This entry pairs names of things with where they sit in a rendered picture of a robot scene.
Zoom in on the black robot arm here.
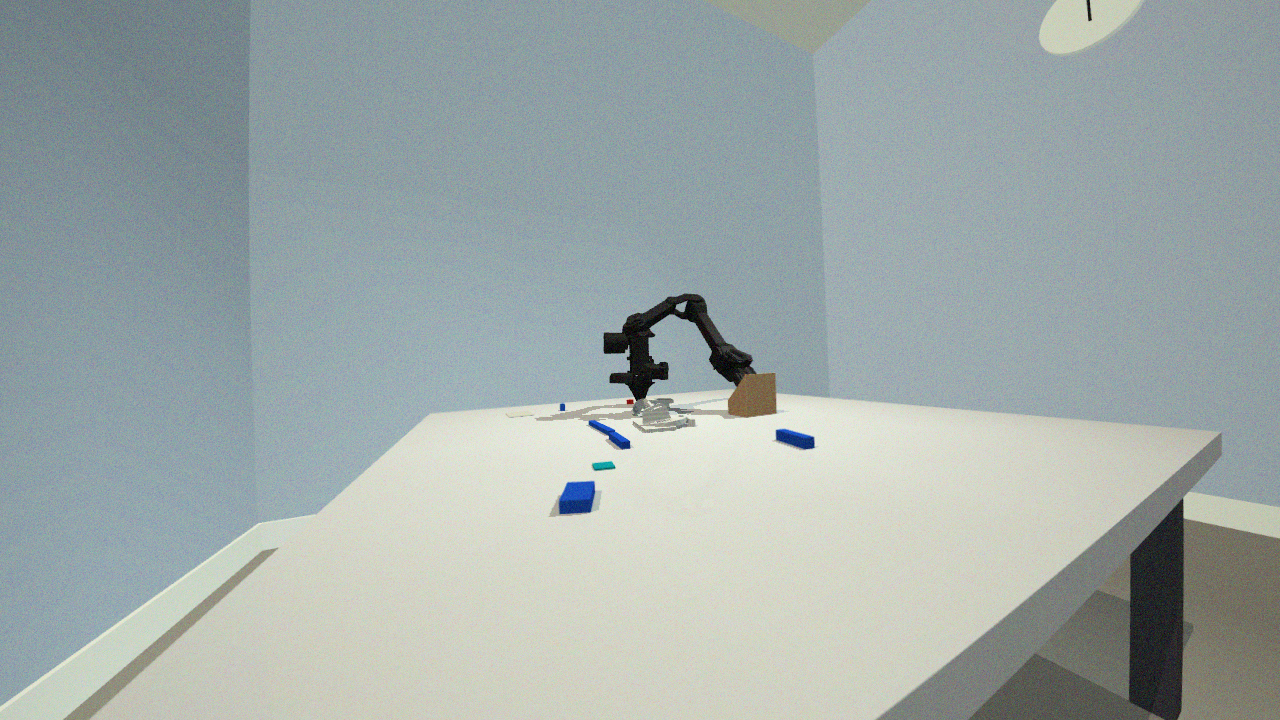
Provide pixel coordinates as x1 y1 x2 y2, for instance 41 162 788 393
603 293 756 387

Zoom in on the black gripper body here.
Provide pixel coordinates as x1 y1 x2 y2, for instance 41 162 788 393
609 354 653 383

